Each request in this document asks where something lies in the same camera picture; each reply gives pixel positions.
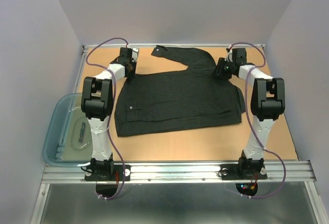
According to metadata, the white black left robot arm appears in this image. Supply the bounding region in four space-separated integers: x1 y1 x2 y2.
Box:
81 47 139 180

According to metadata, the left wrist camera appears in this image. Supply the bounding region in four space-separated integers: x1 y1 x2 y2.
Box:
131 47 140 62

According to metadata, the black pinstriped long sleeve shirt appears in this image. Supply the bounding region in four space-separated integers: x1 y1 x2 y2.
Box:
114 45 245 137

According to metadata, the aluminium front mounting rail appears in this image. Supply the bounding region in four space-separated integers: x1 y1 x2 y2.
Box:
41 161 316 184

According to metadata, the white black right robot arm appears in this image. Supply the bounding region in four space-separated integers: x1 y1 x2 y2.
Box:
214 47 285 180

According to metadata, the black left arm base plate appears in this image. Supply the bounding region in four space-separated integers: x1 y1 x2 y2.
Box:
81 164 131 182

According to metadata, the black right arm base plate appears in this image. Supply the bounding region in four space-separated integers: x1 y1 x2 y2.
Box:
218 163 268 180

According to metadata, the clear teal plastic bin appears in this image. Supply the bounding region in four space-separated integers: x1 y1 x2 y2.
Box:
43 93 93 167

